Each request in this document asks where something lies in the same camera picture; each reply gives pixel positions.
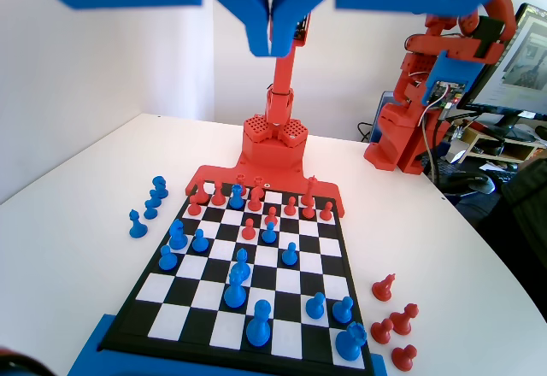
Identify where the red king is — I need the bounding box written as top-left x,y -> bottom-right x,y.
301,174 -> 320,207

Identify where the red bishop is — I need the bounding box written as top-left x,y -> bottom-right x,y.
210,180 -> 226,207
388,303 -> 420,337

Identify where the blue bishop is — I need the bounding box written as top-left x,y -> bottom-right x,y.
230,247 -> 251,283
128,209 -> 148,239

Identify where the black computer monitor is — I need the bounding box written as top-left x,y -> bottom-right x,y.
463,3 -> 547,142

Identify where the blue queen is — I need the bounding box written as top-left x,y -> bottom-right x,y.
223,271 -> 248,309

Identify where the red queen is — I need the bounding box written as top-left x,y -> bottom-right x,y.
194,178 -> 210,205

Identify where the black white chessboard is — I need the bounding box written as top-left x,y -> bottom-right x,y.
100,187 -> 373,372

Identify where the blue rook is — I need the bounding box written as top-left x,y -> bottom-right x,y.
335,320 -> 368,363
228,184 -> 245,211

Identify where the blue base plate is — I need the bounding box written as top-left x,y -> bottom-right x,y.
63,314 -> 388,376

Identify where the dark fabric chair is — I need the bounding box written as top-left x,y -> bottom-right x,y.
502,156 -> 547,257

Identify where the wooden desk shelf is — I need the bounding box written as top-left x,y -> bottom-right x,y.
463,126 -> 547,164

